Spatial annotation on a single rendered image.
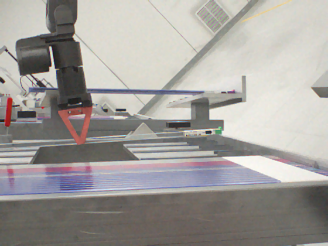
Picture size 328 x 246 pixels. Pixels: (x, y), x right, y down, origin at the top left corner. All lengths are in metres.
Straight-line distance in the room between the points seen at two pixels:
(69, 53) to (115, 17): 7.64
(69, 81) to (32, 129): 0.90
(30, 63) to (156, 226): 0.61
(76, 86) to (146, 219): 0.59
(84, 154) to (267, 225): 0.70
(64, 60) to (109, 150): 0.24
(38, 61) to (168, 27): 7.77
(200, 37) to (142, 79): 1.15
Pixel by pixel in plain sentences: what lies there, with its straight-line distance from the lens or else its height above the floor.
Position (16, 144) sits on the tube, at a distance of 1.11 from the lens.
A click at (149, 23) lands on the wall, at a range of 8.78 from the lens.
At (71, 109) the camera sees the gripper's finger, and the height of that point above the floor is 0.99.
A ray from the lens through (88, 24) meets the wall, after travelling 8.69.
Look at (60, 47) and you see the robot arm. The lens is 1.09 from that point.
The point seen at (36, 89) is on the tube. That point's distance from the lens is 1.29.
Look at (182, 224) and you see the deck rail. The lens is 0.54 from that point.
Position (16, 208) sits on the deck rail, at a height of 0.96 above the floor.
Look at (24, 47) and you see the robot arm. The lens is 1.09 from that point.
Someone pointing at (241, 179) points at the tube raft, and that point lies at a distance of 0.61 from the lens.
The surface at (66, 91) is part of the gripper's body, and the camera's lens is 1.09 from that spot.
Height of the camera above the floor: 1.00
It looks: 9 degrees down
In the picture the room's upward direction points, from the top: 44 degrees counter-clockwise
